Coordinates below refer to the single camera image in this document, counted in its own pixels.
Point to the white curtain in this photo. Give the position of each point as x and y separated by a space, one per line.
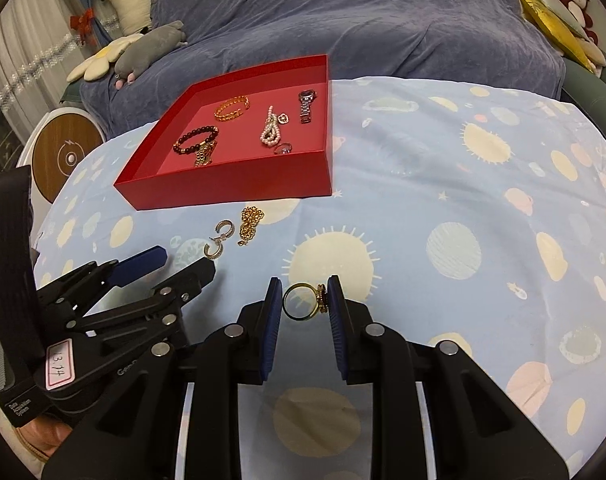
13 60

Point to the grey plush toy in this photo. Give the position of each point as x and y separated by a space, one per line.
143 55

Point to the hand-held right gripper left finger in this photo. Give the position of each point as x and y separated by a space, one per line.
271 330

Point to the green sofa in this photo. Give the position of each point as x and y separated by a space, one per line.
583 90

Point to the gold hoop earring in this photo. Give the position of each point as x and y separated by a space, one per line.
209 252
227 224

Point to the round white wood-faced device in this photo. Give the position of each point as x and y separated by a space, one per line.
58 160

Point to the silver wristwatch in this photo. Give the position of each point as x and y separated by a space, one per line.
306 107

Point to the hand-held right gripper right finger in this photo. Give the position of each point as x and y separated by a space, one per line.
337 330

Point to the red bow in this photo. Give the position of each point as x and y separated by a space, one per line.
83 21

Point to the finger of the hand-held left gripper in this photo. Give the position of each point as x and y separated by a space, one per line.
193 275
143 260

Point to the flower shaped plush cushion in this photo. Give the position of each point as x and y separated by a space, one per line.
95 62

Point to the red cardboard box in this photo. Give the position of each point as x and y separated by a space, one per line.
223 185

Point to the beige cushion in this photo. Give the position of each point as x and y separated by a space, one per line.
590 52

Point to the blue-grey blanket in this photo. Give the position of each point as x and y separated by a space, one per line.
358 10

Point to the gold cushion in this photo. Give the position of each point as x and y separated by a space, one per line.
553 25

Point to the person's left hand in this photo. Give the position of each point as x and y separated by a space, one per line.
40 440

